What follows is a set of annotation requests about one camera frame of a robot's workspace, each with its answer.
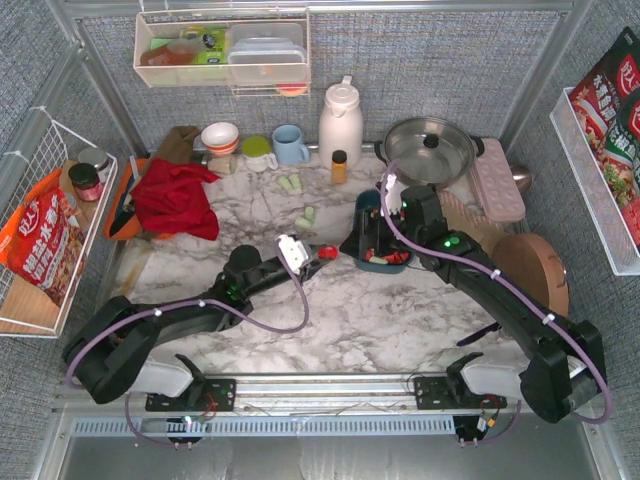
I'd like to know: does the white thermos jug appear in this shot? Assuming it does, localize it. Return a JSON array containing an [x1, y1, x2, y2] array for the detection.
[[318, 75, 364, 169]]

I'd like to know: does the clear plastic food container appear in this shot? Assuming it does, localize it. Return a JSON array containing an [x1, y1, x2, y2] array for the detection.
[[226, 22, 307, 85]]

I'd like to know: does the pink egg tray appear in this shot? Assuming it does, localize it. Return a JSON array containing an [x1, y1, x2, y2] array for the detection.
[[468, 136, 526, 223]]

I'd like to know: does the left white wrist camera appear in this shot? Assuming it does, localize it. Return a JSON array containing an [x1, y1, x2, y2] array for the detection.
[[276, 235, 312, 275]]

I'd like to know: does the white wire basket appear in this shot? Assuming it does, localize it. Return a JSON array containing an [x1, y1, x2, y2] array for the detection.
[[1, 106, 119, 338], [549, 87, 639, 276]]

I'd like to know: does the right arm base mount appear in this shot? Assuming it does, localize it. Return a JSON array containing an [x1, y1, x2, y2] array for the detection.
[[410, 375, 507, 410]]

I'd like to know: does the silver lidded jar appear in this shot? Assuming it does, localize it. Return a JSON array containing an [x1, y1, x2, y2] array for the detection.
[[78, 147, 110, 173]]

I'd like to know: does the cream wall basket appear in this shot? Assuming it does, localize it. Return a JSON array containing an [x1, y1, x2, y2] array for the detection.
[[133, 8, 311, 95]]

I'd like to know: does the blue mug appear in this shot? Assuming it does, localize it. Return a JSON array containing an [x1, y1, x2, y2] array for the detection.
[[272, 125, 310, 166]]

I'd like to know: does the teal storage basket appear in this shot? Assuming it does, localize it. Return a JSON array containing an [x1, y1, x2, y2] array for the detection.
[[351, 189, 413, 274]]

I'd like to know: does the green lidded cup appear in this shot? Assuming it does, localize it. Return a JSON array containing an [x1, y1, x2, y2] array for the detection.
[[241, 136, 278, 173]]

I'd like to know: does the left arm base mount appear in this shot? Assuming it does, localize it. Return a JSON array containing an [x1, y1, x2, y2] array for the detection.
[[145, 378, 237, 414]]

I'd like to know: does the orange tray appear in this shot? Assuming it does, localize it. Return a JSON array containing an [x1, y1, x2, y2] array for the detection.
[[102, 162, 142, 241]]

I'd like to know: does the red cloth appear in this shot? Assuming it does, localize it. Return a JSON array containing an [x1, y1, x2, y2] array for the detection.
[[131, 157, 220, 241]]

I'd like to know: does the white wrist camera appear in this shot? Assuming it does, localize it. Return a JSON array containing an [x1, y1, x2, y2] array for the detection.
[[276, 235, 312, 275], [380, 174, 407, 216]]

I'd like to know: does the orange spice bottle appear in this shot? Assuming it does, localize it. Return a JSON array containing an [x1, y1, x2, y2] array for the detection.
[[331, 150, 347, 184]]

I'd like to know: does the white wire basket right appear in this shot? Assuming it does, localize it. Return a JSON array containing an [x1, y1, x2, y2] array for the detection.
[[549, 87, 639, 276]]

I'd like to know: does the brown cloth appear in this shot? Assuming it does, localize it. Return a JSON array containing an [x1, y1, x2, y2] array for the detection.
[[154, 126, 200, 165]]

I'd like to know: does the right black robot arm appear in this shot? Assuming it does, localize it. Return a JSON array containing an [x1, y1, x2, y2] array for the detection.
[[340, 187, 612, 423]]

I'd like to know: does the round wooden board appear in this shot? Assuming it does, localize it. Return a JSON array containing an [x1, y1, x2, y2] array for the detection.
[[491, 233, 569, 317]]

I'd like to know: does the stainless steel pot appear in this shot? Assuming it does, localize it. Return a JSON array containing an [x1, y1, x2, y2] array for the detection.
[[374, 117, 485, 189]]

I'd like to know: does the red seasoning bag right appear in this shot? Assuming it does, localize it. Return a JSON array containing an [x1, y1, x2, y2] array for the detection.
[[569, 27, 639, 245]]

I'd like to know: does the white wire basket left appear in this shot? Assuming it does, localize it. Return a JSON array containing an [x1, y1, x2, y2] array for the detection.
[[1, 106, 119, 338]]

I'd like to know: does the dark lidded jar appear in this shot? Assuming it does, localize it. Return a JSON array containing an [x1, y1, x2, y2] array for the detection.
[[68, 163, 103, 202]]

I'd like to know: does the white orange striped bowl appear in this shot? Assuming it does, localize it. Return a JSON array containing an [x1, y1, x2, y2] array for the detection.
[[200, 122, 239, 155]]

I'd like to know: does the red seasoning bag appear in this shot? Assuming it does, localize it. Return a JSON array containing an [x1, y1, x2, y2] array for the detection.
[[569, 27, 639, 245], [1, 169, 84, 307]]

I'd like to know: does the striped pink cloth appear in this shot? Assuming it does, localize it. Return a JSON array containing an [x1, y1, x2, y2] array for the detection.
[[438, 191, 487, 225]]

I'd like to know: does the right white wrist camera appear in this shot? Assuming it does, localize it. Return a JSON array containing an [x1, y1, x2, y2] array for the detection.
[[380, 174, 407, 216]]

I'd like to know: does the glass pepper grinder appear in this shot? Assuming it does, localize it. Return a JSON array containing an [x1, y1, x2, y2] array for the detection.
[[202, 155, 237, 175]]

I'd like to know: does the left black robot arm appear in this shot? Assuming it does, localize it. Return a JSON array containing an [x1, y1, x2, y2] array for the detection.
[[63, 236, 339, 404]]

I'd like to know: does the red seasoning bag left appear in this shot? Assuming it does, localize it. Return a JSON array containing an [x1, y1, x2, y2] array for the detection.
[[1, 169, 84, 307]]

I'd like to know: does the green packaged item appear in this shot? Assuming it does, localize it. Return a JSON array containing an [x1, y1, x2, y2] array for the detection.
[[180, 26, 228, 65]]

